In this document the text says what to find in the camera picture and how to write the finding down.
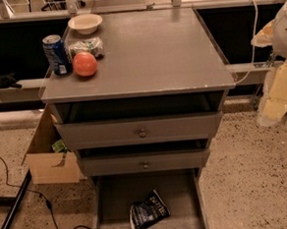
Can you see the grey drawer cabinet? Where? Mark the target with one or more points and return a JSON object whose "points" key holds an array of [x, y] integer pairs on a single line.
{"points": [[157, 63]]}

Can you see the red apple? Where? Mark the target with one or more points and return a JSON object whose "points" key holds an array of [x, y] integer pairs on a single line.
{"points": [[85, 64]]}

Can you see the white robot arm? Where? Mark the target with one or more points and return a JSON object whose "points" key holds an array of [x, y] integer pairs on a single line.
{"points": [[279, 29]]}

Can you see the green packet in box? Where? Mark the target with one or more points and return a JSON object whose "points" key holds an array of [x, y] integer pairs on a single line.
{"points": [[59, 147]]}

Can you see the blue soda can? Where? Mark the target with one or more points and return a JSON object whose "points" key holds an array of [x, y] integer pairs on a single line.
{"points": [[58, 57]]}

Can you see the grey open bottom drawer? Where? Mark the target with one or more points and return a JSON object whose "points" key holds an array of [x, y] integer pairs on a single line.
{"points": [[179, 190]]}

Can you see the grey top drawer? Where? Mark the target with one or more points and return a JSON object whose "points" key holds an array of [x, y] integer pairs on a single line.
{"points": [[140, 131]]}

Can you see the grey middle drawer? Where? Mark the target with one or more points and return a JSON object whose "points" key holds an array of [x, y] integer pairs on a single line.
{"points": [[136, 163]]}

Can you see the white bowl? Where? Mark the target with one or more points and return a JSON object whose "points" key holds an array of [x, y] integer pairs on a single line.
{"points": [[85, 24]]}

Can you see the black object on ledge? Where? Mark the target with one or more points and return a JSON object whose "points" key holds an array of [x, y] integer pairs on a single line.
{"points": [[8, 80]]}

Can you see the metal railing frame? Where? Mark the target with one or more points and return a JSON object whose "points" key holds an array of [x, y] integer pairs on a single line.
{"points": [[142, 1]]}

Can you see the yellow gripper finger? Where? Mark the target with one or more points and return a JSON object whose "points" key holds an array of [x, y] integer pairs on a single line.
{"points": [[273, 104], [264, 36]]}

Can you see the black metal floor bar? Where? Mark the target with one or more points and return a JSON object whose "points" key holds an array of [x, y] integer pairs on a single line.
{"points": [[13, 203]]}

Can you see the cardboard box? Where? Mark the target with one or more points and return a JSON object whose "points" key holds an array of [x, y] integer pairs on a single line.
{"points": [[46, 165]]}

